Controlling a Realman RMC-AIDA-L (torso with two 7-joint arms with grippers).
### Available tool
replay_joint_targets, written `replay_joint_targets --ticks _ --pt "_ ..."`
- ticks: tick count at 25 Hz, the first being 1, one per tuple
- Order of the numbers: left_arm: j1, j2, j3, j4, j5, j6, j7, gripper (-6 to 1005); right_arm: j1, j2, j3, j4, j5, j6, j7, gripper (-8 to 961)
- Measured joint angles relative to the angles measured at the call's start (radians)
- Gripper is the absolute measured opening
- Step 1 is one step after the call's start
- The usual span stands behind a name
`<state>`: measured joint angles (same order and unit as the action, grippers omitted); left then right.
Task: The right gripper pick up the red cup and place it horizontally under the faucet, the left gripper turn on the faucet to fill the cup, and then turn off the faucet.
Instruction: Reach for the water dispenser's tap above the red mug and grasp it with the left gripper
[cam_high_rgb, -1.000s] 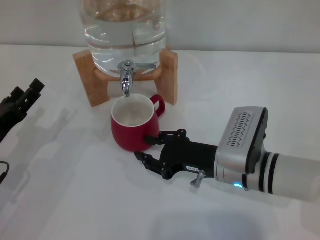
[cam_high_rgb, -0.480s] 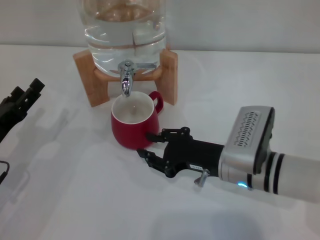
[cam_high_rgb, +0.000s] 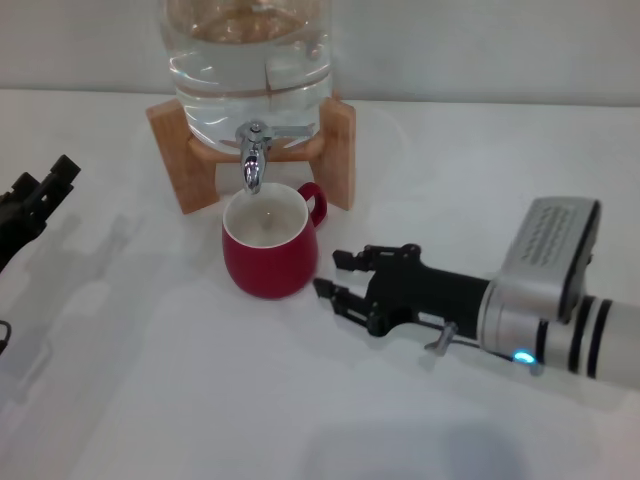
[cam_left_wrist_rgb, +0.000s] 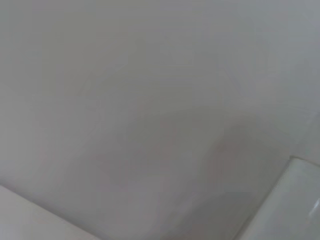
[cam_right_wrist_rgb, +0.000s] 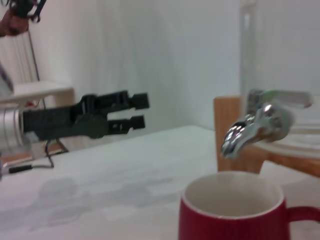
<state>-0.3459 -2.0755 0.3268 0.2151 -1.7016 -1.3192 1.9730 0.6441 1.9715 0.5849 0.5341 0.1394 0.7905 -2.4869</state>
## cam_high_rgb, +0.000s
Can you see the wooden dispenser stand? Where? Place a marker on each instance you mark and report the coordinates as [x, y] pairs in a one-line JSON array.
[[195, 170]]

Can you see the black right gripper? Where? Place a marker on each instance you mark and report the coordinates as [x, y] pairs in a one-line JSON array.
[[430, 295]]

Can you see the chrome faucet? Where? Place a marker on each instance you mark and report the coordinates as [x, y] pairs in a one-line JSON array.
[[251, 165]]

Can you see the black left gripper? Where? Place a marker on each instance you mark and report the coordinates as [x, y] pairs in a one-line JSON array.
[[15, 225]]

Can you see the red ceramic cup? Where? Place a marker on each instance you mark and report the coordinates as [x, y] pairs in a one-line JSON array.
[[270, 270]]

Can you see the glass water dispenser jar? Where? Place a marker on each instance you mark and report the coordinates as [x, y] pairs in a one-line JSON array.
[[240, 75]]

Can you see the grey black wrist camera box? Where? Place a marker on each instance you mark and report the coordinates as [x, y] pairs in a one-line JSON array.
[[545, 250]]

